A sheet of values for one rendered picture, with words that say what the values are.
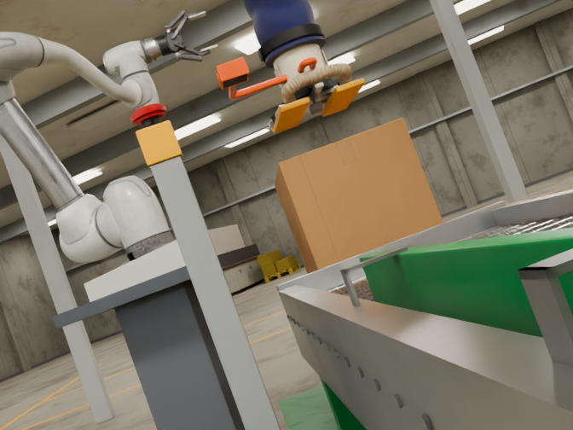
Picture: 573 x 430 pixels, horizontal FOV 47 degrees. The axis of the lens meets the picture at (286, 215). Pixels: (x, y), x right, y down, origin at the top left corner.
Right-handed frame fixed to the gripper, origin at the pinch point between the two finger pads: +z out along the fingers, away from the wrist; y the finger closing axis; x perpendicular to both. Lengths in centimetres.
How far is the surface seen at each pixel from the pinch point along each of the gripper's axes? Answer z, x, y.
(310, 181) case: 7, 55, 72
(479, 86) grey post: 207, -241, 23
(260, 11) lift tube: 14.9, 33.8, 11.3
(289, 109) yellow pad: 11, 44, 48
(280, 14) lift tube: 20.4, 37.3, 15.5
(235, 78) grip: -4, 60, 37
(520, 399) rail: -14, 217, 99
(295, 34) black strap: 22, 39, 24
